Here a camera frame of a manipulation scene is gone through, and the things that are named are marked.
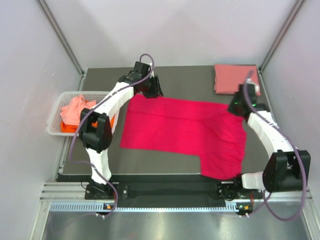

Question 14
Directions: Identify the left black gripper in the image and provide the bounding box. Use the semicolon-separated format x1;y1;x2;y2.
140;74;163;99

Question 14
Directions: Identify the aluminium frame rail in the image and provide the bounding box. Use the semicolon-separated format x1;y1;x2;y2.
258;0;307;74
36;0;85;76

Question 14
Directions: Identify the light pink t shirt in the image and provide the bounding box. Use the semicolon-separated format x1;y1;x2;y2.
60;94;97;126

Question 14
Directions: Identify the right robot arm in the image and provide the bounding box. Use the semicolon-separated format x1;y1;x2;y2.
227;83;311;198

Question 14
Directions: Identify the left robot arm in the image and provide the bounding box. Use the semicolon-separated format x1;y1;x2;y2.
78;61;163;199

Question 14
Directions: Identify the left aluminium frame rail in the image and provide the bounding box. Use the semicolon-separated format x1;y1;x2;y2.
36;0;85;76

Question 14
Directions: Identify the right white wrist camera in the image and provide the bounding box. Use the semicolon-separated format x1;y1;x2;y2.
245;78;260;96

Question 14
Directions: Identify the white plastic basket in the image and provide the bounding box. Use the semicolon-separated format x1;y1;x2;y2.
46;91;109;137

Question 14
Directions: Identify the slotted cable duct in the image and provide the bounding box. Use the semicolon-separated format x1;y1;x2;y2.
50;202;252;213

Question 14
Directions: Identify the orange t shirt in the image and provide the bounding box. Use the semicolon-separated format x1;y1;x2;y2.
60;116;115;133

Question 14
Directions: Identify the folded salmon pink t shirt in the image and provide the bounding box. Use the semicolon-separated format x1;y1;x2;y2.
214;64;261;96

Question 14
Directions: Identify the magenta t shirt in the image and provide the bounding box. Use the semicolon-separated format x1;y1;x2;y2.
120;94;247;180

